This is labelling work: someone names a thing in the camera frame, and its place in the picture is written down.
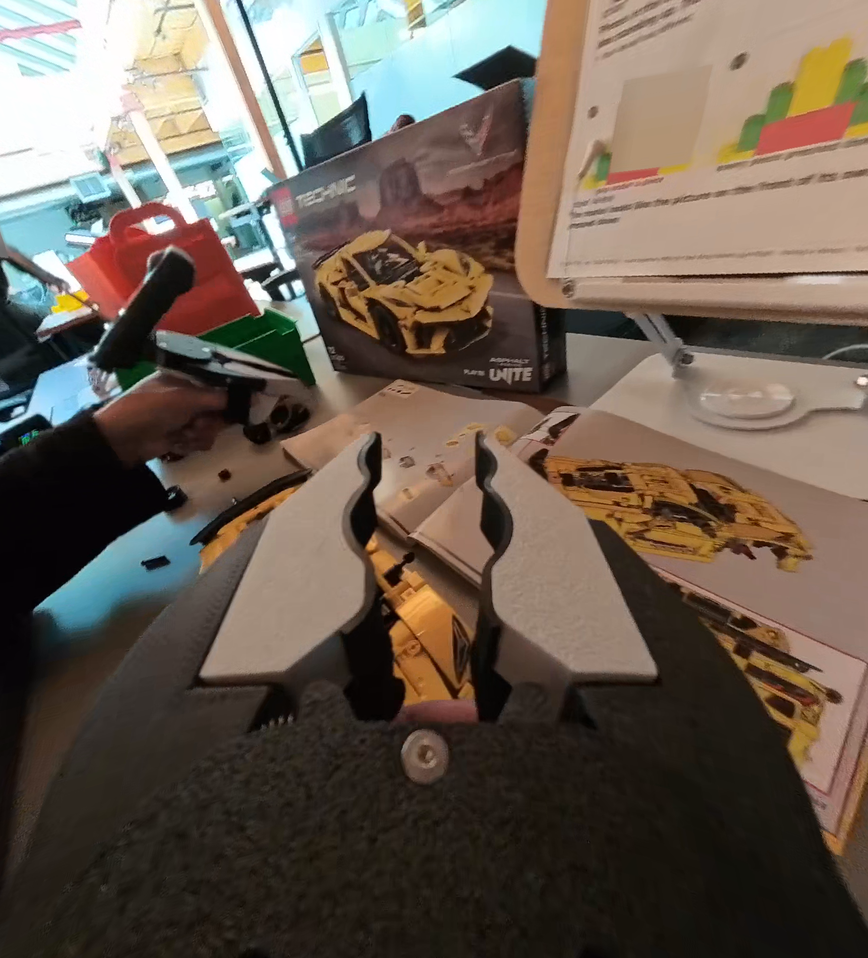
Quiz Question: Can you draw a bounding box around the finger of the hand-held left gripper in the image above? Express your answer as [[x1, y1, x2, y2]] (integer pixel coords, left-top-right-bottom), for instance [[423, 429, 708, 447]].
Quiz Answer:
[[157, 346, 301, 386], [248, 378, 316, 422]]

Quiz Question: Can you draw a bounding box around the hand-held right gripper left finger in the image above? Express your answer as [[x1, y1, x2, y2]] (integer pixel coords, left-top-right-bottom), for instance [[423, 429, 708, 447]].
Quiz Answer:
[[198, 431, 406, 723]]

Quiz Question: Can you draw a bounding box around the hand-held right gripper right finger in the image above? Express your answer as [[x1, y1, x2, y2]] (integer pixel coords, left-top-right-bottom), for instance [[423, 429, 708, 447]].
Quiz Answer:
[[471, 433, 661, 723]]

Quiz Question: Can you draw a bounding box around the yellow toy brick car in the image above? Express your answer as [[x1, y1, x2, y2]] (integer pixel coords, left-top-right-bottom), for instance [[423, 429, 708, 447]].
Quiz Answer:
[[190, 468, 480, 708]]

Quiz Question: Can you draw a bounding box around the building instruction booklet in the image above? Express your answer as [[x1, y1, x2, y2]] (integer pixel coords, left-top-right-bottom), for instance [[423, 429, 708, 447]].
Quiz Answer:
[[280, 378, 868, 856]]

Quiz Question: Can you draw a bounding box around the person's left forearm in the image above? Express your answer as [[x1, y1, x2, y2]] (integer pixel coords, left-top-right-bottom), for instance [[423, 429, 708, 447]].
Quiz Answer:
[[0, 410, 173, 712]]

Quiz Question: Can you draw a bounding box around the grey desk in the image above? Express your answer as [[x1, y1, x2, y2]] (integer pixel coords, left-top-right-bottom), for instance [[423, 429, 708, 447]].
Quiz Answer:
[[22, 299, 868, 958]]

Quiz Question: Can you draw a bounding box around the person's left hand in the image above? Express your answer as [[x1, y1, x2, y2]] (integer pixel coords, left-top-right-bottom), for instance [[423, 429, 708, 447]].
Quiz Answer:
[[93, 370, 231, 469]]

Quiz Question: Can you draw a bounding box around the green plastic bin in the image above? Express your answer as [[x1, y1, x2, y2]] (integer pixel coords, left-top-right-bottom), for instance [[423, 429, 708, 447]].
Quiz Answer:
[[115, 307, 318, 392]]

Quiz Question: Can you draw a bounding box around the red plastic carry case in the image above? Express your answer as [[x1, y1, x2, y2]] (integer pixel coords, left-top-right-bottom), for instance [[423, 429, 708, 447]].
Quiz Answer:
[[67, 202, 263, 338]]

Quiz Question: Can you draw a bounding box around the small black display device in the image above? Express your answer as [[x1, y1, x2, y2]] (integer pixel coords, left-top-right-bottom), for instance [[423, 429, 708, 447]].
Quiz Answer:
[[0, 419, 54, 452]]

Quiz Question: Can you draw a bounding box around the toy car set box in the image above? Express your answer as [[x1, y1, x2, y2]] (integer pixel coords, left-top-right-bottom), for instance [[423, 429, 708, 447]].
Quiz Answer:
[[269, 78, 571, 394]]

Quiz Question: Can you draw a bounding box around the black floor lamp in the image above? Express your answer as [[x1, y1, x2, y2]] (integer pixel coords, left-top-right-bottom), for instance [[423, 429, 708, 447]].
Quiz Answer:
[[235, 0, 306, 175]]

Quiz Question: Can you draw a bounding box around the black mesh office chair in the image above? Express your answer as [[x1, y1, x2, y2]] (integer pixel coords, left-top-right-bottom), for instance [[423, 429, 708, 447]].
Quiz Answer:
[[299, 90, 372, 172]]

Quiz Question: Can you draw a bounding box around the printed instruction sheet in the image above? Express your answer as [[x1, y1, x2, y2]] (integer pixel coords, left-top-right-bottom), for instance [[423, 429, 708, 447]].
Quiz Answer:
[[545, 0, 868, 284]]

